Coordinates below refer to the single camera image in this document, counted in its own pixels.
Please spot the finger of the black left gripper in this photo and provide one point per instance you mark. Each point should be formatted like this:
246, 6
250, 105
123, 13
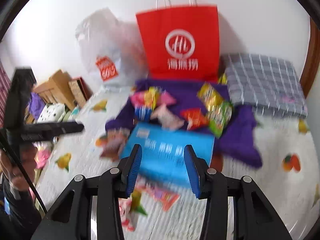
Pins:
49, 130

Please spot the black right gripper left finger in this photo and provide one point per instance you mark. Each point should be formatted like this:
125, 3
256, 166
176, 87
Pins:
70, 215

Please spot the green triangular snack packet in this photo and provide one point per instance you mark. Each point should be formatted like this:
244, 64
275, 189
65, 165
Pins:
219, 117

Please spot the dark blue snack packet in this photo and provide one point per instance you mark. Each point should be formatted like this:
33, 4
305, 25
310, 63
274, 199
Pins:
143, 113

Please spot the red snack packet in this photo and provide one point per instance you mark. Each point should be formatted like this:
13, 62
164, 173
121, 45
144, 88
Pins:
194, 118

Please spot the pink yellow chip bag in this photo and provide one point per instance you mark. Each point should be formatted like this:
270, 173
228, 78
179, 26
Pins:
152, 98

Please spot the yellow triangular snack packet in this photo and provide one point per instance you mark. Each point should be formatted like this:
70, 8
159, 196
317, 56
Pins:
209, 96

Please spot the light pink snack packet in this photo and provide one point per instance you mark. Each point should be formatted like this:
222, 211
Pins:
167, 119

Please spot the white dotted pillow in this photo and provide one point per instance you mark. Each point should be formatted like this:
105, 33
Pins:
52, 112

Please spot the purple plush toy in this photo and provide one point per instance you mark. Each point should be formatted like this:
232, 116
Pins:
35, 105

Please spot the white fruit print tablecloth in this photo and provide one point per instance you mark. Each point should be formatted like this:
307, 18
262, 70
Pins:
289, 176

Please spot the white strawberry candy bag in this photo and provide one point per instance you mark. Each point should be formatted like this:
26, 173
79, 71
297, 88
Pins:
125, 217

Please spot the white Miniso plastic bag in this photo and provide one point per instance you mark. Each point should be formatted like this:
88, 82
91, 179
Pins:
111, 50

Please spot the blue tissue pack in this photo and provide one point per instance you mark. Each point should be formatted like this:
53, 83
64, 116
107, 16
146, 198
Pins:
163, 151

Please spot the purple towel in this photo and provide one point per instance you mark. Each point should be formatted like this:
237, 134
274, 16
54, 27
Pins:
237, 139

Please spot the grey checked folded cloth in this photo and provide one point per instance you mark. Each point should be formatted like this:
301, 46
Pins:
268, 84

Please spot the red Haidilao paper bag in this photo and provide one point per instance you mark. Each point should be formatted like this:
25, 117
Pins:
181, 42

